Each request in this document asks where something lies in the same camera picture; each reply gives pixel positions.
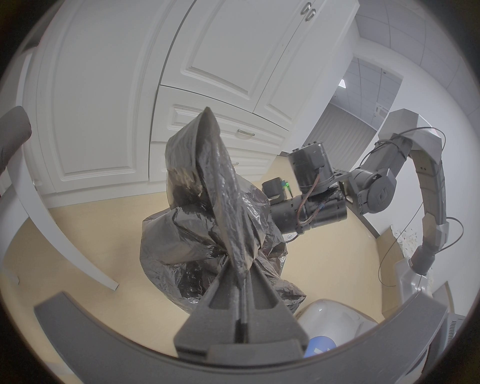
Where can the grey curtain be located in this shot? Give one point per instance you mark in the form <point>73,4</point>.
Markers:
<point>337,138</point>

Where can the white wardrobe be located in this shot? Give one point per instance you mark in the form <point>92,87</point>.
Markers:
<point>112,93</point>

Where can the black plastic bag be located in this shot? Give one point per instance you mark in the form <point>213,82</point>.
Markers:
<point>187,240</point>

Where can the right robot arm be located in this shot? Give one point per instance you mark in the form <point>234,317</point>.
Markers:
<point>375,187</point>

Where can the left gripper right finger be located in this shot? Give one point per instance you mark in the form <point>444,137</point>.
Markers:
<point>285,322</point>

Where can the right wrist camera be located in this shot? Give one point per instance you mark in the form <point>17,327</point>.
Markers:
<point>273,189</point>

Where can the white chair grey cushions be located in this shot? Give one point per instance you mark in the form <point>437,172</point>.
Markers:
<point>48,225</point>

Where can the square ceiling light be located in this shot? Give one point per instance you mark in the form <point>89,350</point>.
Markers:
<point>342,83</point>

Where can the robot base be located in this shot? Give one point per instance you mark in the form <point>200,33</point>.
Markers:
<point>337,318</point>

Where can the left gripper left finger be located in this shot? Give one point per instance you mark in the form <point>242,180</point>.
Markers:
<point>198,322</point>

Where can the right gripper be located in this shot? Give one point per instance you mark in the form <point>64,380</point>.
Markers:
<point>318,215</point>

